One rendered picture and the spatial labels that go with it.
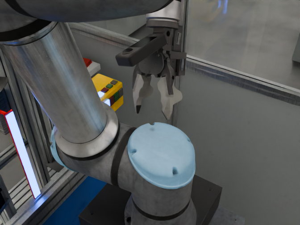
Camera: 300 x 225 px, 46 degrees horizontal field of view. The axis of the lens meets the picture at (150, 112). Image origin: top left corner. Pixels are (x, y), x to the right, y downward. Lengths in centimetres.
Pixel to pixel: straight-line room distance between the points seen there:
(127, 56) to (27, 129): 102
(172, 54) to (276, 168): 89
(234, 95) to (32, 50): 105
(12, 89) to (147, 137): 99
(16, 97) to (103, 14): 125
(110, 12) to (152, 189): 36
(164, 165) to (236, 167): 106
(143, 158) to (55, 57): 23
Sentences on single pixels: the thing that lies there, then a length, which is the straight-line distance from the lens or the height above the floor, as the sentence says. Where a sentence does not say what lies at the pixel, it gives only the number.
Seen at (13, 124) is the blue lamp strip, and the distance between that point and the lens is 92.
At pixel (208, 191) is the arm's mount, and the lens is 83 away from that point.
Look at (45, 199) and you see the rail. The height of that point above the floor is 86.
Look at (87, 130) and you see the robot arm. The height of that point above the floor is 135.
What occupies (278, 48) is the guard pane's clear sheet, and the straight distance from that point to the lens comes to 124.
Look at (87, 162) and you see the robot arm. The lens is 63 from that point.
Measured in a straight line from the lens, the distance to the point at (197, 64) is 137.
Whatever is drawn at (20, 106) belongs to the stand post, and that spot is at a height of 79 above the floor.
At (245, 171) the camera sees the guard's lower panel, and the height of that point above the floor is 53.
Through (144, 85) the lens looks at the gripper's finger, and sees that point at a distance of 80.
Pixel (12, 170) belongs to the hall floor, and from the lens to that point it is 242.
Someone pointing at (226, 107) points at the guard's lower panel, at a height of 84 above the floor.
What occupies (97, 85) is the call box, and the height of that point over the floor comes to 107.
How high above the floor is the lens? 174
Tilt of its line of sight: 41 degrees down
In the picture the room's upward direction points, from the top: straight up
